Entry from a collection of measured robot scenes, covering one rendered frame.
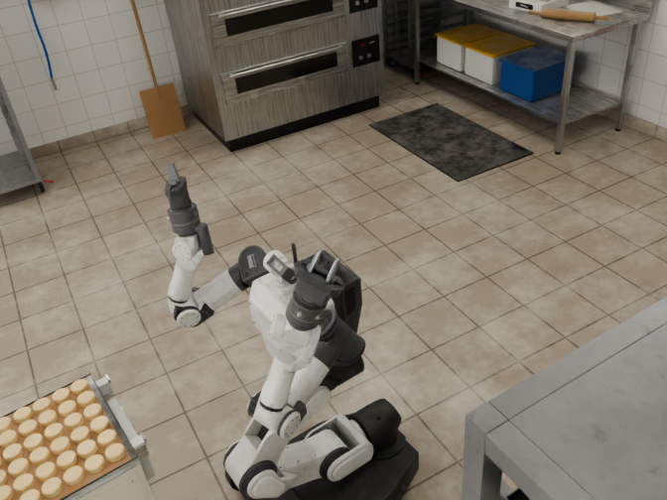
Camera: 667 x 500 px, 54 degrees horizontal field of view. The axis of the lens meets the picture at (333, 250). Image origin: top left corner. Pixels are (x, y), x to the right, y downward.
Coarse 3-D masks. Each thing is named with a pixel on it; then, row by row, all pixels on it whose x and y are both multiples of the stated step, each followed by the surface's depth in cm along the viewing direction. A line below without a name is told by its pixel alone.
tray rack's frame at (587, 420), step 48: (624, 336) 71; (528, 384) 67; (576, 384) 66; (624, 384) 66; (528, 432) 62; (576, 432) 62; (624, 432) 61; (528, 480) 58; (576, 480) 58; (624, 480) 57
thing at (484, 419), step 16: (480, 416) 64; (496, 416) 64; (480, 432) 63; (464, 448) 67; (480, 448) 64; (464, 464) 69; (480, 464) 65; (464, 480) 70; (480, 480) 67; (496, 480) 68; (464, 496) 72; (480, 496) 68; (496, 496) 70
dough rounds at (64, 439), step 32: (32, 416) 192; (64, 416) 190; (96, 416) 188; (0, 448) 183; (32, 448) 180; (64, 448) 179; (96, 448) 179; (0, 480) 172; (32, 480) 171; (64, 480) 172
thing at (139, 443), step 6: (138, 438) 182; (144, 438) 181; (132, 444) 180; (138, 444) 180; (144, 444) 182; (138, 450) 181; (144, 450) 183; (138, 456) 182; (144, 456) 184; (132, 462) 182; (120, 468) 180; (108, 474) 179; (102, 480) 178; (90, 486) 177; (78, 492) 175; (66, 498) 174
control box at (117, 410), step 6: (108, 402) 202; (114, 402) 202; (114, 408) 200; (120, 408) 200; (114, 414) 198; (120, 414) 198; (120, 420) 196; (126, 420) 196; (126, 426) 194; (132, 426) 194; (126, 432) 192; (132, 432) 192; (132, 438) 190; (144, 462) 190; (150, 462) 192; (144, 468) 191; (150, 468) 193; (150, 474) 194
